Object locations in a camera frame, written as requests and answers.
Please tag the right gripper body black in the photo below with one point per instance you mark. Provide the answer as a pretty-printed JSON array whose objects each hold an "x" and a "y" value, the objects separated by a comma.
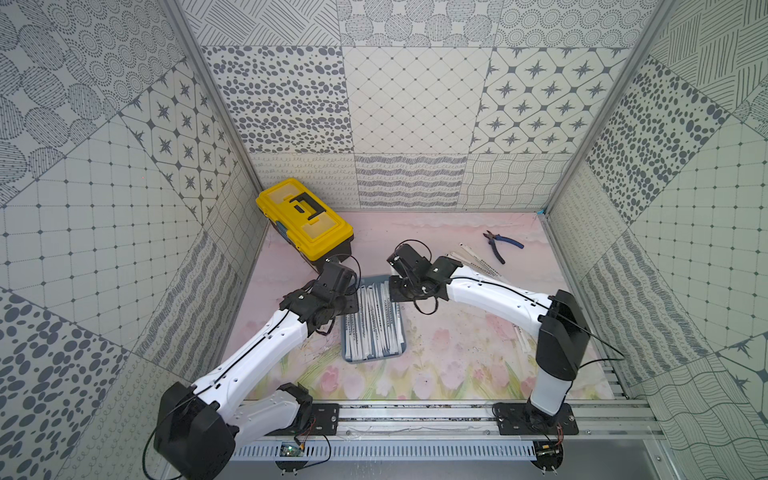
[{"x": 403, "y": 289}]

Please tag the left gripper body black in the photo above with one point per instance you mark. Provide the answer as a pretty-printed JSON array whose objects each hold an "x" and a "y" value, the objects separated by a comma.
[{"x": 339, "y": 279}]

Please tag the blue grey storage tray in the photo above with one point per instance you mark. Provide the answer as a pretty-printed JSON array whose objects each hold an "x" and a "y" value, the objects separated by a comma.
[{"x": 354, "y": 354}]

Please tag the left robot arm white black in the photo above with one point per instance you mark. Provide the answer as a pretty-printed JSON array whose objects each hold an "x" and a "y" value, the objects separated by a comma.
[{"x": 200, "y": 426}]

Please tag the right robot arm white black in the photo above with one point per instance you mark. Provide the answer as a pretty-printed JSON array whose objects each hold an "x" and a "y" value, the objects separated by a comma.
[{"x": 555, "y": 322}]

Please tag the pile of wrapped straws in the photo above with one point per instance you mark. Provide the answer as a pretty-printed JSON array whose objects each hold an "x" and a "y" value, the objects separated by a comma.
[{"x": 466, "y": 255}]

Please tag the yellow black toolbox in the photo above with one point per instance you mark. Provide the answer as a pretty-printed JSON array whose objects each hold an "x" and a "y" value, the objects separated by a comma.
[{"x": 305, "y": 222}]

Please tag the blue handled pliers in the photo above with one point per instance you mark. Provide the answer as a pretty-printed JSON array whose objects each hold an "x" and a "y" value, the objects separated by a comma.
[{"x": 494, "y": 239}]

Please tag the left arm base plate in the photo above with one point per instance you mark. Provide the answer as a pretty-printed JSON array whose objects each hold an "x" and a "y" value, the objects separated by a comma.
[{"x": 318, "y": 419}]

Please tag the aluminium rail frame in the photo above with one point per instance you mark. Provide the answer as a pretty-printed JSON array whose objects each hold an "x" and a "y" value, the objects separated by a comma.
[{"x": 472, "y": 419}]

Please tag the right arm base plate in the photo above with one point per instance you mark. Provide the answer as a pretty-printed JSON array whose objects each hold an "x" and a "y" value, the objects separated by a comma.
[{"x": 518, "y": 419}]

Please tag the white slotted cable duct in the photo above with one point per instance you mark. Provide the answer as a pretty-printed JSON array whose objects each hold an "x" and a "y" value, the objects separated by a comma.
[{"x": 389, "y": 450}]

